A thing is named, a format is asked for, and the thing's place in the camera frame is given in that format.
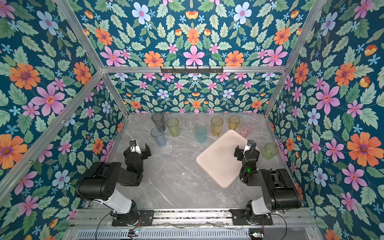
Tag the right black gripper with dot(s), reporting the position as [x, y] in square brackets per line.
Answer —
[245, 154]

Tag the beige plastic tray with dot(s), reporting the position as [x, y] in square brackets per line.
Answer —
[218, 160]

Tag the light blue tumbler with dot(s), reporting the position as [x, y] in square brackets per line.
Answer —
[159, 136]

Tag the grey smoky tumbler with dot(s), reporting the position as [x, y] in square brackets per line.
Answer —
[159, 120]

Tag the tall green faceted tumbler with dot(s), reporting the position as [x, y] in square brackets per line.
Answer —
[173, 126]

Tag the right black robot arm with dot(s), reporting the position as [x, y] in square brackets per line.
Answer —
[279, 192]

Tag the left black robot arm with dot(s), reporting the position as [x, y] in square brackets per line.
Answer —
[98, 184]

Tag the short green tumbler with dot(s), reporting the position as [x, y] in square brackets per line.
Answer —
[270, 150]

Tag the pink tumbler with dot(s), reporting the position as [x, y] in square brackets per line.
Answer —
[246, 129]

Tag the short yellow tumbler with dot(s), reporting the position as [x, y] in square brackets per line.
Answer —
[234, 121]

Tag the tall yellow tumbler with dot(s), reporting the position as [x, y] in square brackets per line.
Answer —
[217, 124]

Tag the teal dotted tumbler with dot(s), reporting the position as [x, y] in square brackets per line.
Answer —
[201, 134]

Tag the clear glass tumbler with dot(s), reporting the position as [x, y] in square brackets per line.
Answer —
[191, 122]

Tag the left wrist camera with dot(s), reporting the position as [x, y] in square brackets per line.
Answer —
[134, 147]

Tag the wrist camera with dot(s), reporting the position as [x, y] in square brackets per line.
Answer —
[134, 147]
[250, 146]

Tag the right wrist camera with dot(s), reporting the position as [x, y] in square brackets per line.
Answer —
[250, 146]

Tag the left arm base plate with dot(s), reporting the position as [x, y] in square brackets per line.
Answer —
[140, 218]

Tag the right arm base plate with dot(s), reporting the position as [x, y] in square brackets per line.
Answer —
[243, 217]

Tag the aluminium front rail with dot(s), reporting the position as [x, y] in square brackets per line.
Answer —
[196, 218]

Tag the white vented cable duct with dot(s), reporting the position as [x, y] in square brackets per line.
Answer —
[164, 234]

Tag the metal hook rail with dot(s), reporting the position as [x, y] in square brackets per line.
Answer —
[192, 70]

